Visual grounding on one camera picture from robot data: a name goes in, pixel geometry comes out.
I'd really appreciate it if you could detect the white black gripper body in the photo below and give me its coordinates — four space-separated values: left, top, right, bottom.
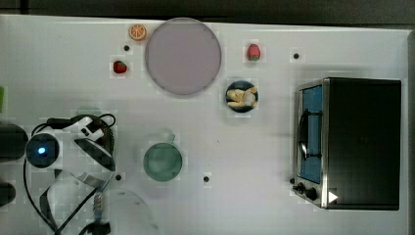
65 116 115 171

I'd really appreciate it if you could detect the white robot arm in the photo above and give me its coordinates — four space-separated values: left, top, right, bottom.
24 114 161 235

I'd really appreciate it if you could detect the red strawberry toy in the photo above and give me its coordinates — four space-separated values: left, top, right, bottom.
113 61 128 74

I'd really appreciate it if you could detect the black cylinder cup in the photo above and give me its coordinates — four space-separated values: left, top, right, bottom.
0 124 28 163

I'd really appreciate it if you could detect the black cylinder holder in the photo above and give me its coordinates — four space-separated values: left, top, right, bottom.
0 182 16 207

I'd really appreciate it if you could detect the orange slice toy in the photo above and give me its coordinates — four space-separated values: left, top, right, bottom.
128 24 147 41

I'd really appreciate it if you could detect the round purple plate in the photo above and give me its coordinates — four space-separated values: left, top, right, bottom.
145 18 221 95

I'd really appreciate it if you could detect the yellow toy chicken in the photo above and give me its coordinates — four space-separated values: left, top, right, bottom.
226 86 257 108

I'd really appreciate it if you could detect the pink strawberry toy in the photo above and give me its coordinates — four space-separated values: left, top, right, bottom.
247 44 260 61

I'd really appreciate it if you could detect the black toaster oven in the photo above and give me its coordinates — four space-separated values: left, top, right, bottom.
290 77 401 211

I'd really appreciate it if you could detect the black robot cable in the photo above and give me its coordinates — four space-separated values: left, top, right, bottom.
23 113 117 235

